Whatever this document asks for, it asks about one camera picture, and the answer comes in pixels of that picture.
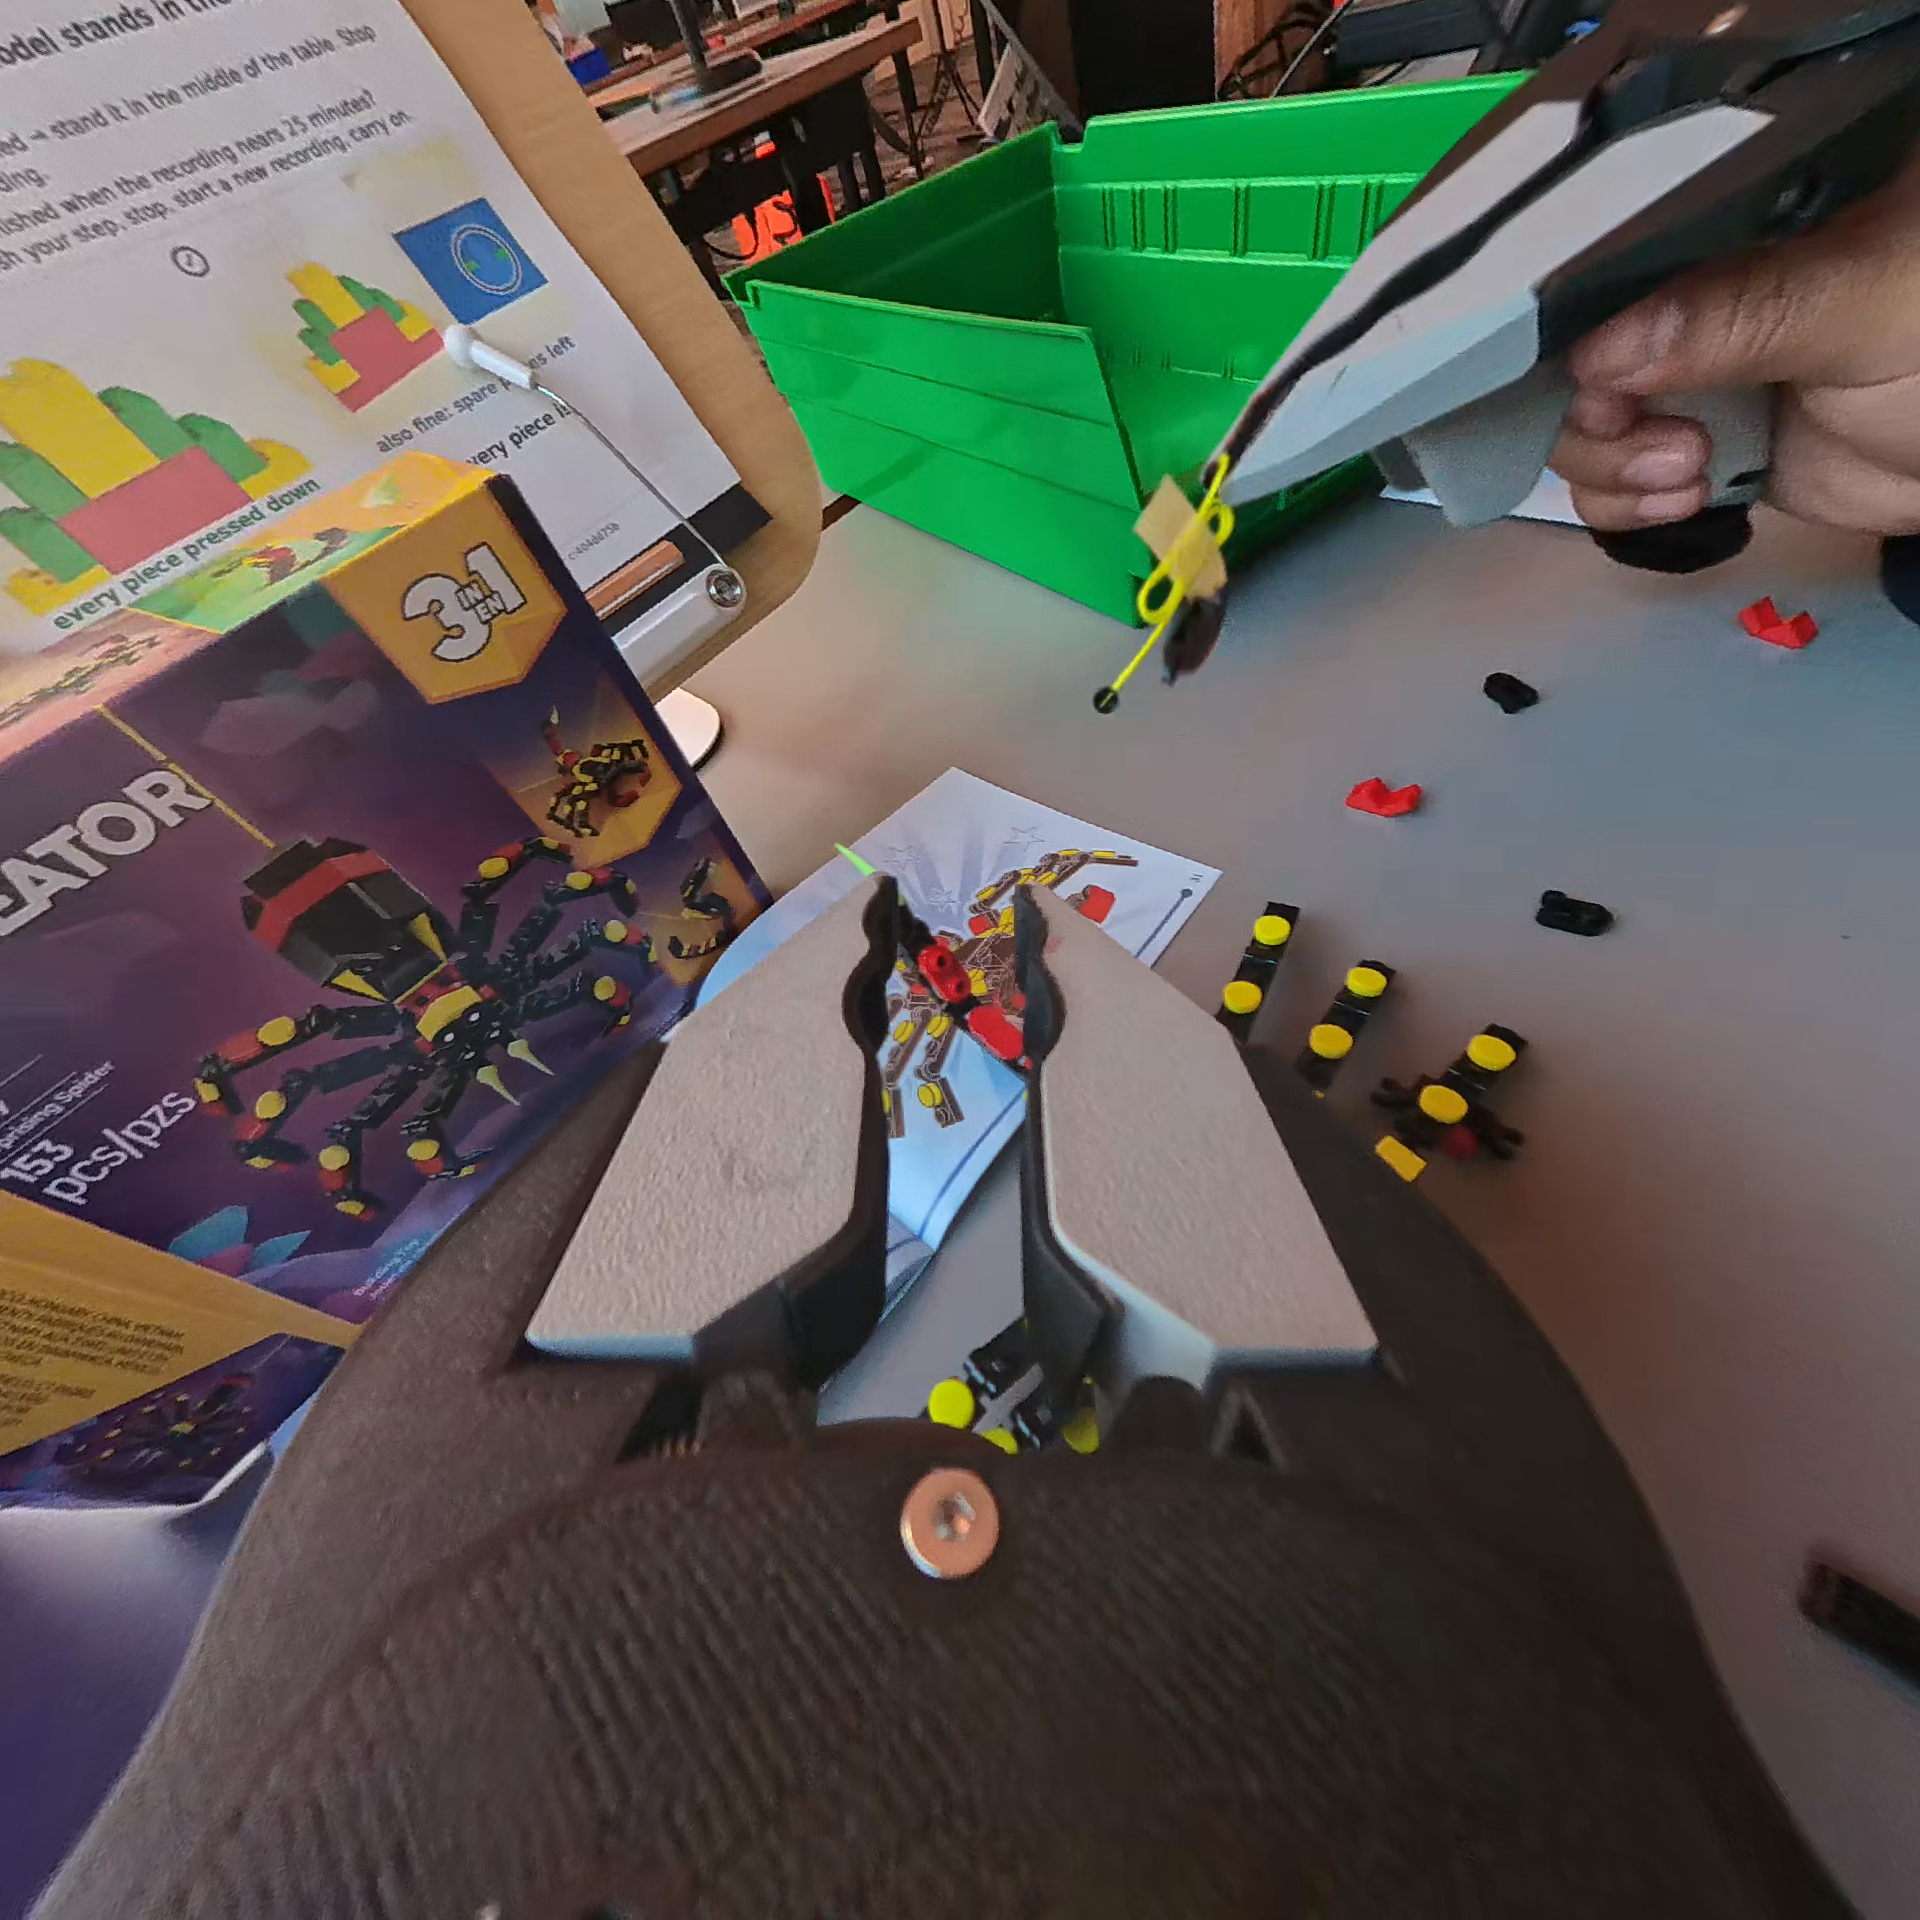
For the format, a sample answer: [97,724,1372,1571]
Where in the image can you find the person's right hand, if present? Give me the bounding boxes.
[1546,188,1920,543]

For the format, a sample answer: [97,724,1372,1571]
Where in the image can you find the printed instruction sheet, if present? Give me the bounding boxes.
[0,0,747,636]

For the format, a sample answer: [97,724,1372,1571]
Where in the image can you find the lime green lego cord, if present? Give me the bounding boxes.
[1092,456,1241,716]

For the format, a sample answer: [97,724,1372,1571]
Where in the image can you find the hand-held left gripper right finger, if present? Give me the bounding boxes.
[1012,883,1382,1391]

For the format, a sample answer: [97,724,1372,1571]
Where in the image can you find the black yellow lego leg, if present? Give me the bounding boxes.
[1213,901,1305,1048]
[1372,1025,1530,1167]
[1291,957,1398,1092]

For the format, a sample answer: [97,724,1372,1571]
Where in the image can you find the purple yellow lego box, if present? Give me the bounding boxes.
[0,456,777,1506]

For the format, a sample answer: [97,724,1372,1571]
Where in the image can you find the wooden sign board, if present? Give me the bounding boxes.
[402,0,825,636]

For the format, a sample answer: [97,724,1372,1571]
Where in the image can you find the green plastic bin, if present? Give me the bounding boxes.
[723,72,1535,626]

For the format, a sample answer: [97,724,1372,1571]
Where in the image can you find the tan lego piece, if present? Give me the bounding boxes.
[1132,481,1230,596]

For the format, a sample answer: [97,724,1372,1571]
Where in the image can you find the red black lego scorpion model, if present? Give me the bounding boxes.
[836,844,1107,1460]

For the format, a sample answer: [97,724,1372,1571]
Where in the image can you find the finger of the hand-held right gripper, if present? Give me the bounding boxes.
[1219,104,1778,513]
[1212,65,1619,472]

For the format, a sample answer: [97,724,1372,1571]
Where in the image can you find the lego instruction booklet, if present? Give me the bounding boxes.
[694,767,1225,1309]

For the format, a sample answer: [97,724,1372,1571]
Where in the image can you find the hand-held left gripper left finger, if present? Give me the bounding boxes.
[521,873,905,1391]

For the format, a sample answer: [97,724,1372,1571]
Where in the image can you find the wooden workbench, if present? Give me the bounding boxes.
[582,11,927,204]

